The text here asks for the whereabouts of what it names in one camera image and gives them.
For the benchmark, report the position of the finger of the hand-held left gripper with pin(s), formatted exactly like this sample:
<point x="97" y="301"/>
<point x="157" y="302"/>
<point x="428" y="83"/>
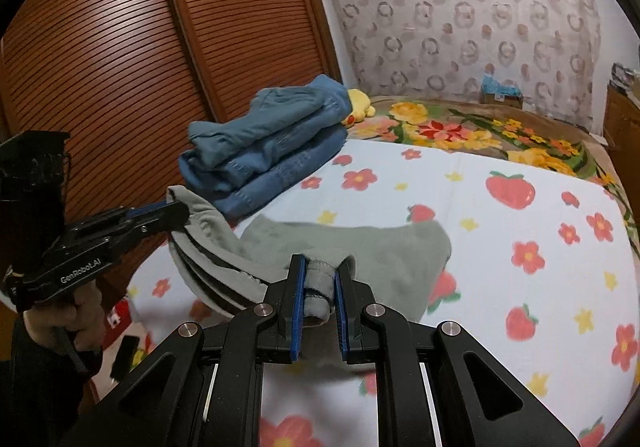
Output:
<point x="165" y="218"/>
<point x="150" y="210"/>

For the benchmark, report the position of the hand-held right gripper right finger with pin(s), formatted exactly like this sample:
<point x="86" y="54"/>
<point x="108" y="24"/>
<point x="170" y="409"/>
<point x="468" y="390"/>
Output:
<point x="341" y="322"/>

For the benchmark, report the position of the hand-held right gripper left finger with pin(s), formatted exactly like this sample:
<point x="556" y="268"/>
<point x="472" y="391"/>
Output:
<point x="298" y="312"/>

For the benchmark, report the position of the grey pants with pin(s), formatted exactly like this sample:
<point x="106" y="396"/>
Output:
<point x="390" y="257"/>

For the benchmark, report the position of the person's left forearm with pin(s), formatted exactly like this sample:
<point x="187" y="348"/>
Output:
<point x="35" y="392"/>

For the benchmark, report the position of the person's left hand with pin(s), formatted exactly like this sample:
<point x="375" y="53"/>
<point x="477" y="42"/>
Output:
<point x="85" y="322"/>

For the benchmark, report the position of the red and white object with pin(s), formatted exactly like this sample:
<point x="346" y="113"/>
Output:
<point x="119" y="317"/>

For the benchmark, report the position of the dark blue folded jeans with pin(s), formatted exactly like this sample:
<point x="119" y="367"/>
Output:
<point x="270" y="177"/>

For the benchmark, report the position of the light blue folded jeans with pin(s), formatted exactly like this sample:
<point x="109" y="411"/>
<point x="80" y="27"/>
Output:
<point x="280" y="117"/>

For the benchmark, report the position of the brown slatted wardrobe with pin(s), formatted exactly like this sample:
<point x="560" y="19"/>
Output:
<point x="150" y="52"/>

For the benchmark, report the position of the white flower print sheet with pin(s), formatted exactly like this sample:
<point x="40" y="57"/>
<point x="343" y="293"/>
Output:
<point x="500" y="277"/>

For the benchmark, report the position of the yellow plush toy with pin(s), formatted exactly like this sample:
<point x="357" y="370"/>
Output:
<point x="357" y="107"/>

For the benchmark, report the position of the cardboard box with blue cloth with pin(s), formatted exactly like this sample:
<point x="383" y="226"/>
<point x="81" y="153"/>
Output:
<point x="500" y="92"/>

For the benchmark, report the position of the wooden sideboard cabinet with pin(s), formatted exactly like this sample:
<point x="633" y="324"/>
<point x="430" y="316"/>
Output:
<point x="622" y="122"/>

